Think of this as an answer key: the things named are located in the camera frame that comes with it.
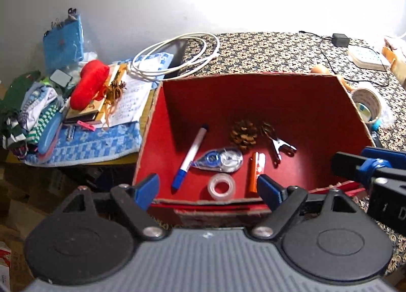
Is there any metal clip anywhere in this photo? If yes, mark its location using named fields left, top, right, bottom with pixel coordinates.
left=261, top=122, right=297, bottom=168

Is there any brown pine cone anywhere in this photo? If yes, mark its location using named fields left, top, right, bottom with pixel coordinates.
left=230, top=120, right=257, bottom=153

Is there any blue white marker pen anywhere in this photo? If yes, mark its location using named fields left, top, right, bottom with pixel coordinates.
left=171, top=125, right=209, bottom=190

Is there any clear tape roll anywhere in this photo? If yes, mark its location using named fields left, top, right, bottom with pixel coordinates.
left=207, top=173, right=236, bottom=201

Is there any correction tape dispenser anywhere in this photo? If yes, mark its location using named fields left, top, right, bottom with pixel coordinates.
left=191, top=147, right=244, bottom=173

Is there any red brocade cardboard box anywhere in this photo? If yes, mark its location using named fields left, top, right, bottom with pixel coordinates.
left=134, top=73, right=372, bottom=227

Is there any blue checkered towel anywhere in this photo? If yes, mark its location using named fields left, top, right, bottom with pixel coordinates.
left=23, top=52, right=176, bottom=167

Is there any floral patterned tablecloth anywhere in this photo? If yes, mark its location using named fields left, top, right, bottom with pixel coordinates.
left=152, top=30, right=406, bottom=277

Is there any orange wooden gourd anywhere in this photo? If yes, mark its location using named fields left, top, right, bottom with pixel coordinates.
left=310, top=64, right=354, bottom=92

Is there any white round device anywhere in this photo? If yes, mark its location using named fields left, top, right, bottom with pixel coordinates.
left=348, top=45, right=390, bottom=71

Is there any red plush cushion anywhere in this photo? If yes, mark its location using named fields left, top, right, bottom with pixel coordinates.
left=70, top=60, right=109, bottom=111

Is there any black power adapter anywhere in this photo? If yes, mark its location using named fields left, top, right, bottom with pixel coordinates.
left=331, top=34, right=350, bottom=48

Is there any pile of folded clothes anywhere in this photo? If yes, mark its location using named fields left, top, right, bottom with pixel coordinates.
left=1, top=71, right=66, bottom=160

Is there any blue gift bag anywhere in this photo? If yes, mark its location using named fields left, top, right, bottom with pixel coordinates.
left=43, top=7, right=84, bottom=73

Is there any black adapter cable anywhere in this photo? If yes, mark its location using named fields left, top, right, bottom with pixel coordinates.
left=298, top=29, right=391, bottom=88

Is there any white coiled cable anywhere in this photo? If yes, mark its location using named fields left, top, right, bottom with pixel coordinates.
left=129, top=32, right=221, bottom=82

